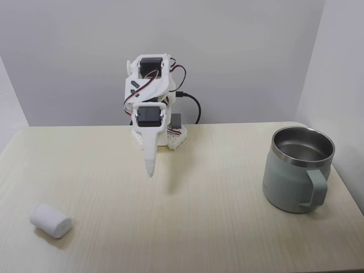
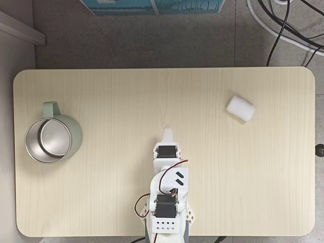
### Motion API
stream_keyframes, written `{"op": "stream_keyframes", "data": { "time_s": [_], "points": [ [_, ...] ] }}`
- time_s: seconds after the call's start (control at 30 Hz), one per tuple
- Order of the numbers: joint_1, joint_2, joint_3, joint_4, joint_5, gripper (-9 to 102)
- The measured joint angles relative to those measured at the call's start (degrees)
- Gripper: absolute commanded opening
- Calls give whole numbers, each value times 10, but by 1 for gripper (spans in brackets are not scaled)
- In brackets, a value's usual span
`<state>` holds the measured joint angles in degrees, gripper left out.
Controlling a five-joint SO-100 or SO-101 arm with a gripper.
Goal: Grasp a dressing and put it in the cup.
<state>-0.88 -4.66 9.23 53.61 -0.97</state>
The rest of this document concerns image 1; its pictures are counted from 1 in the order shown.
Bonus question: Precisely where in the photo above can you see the pale green steel mug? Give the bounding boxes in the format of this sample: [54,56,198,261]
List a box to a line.
[261,127,337,214]

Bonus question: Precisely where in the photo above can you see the red white black servo wire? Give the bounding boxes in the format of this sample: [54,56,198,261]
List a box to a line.
[122,64,165,115]

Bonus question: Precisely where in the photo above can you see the grey clamp block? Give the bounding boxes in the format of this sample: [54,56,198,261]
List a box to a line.
[171,113,183,130]

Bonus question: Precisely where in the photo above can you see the black usb power cable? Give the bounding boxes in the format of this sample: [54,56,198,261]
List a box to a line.
[175,90,202,125]

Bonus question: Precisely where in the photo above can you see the red black looped servo wire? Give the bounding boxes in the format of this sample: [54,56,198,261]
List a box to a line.
[169,58,189,92]

